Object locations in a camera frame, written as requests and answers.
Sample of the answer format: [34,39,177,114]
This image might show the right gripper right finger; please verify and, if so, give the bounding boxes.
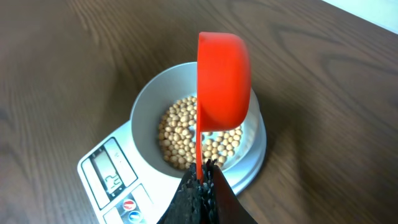
[202,159,257,224]

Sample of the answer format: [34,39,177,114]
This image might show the red measuring scoop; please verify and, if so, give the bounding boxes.
[196,32,251,181]

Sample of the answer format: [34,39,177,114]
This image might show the soybeans in bowl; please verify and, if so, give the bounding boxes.
[158,96,243,170]

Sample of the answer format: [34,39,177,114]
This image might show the white digital kitchen scale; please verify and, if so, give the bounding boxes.
[77,100,267,223]

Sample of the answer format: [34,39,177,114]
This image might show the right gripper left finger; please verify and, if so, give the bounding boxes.
[157,163,201,224]

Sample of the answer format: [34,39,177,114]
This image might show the grey round bowl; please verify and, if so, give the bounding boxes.
[131,62,267,181]

